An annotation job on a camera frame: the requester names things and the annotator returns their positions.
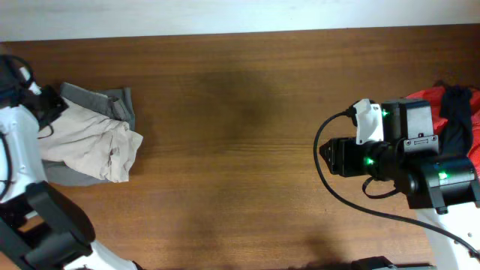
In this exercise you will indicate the folded grey shorts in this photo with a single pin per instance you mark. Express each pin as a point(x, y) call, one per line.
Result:
point(114, 103)

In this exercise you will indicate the black garment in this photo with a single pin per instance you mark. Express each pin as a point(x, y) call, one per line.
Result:
point(456, 138)

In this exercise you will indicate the beige cargo shorts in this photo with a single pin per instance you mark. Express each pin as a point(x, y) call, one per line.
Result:
point(91, 143)

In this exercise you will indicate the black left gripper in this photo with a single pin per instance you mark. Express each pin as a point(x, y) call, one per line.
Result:
point(52, 106)

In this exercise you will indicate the red garment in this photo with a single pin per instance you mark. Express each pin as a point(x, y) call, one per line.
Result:
point(433, 96)

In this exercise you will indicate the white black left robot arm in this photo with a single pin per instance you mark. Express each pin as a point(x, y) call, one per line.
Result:
point(41, 228)

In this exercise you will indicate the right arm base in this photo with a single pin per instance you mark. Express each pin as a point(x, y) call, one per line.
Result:
point(382, 263)

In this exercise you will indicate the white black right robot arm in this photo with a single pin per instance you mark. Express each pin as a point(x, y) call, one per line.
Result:
point(443, 190)

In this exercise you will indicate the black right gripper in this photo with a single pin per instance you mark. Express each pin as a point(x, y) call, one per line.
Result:
point(334, 157)

